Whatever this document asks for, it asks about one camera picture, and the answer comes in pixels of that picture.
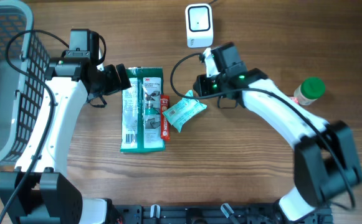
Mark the light teal snack pouch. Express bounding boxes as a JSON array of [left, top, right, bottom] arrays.
[[163, 98, 207, 133]]

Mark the large green 3M package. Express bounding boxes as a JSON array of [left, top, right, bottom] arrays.
[[120, 67, 165, 154]]

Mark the red chocolate bar packet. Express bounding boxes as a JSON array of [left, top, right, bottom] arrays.
[[160, 95, 170, 141]]

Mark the yogurt bottle red label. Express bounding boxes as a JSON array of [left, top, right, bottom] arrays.
[[293, 77, 326, 106]]

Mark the red yogurt label sleeve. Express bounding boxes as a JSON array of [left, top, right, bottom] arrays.
[[290, 96, 298, 104]]

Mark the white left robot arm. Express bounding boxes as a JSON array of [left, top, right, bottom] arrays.
[[0, 29, 131, 223]]

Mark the white barcode scanner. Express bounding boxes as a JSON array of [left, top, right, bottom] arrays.
[[184, 3, 214, 49]]

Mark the dark grey plastic basket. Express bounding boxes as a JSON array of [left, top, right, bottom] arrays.
[[0, 1, 50, 166]]

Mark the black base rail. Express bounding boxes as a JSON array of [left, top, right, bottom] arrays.
[[105, 203, 334, 224]]

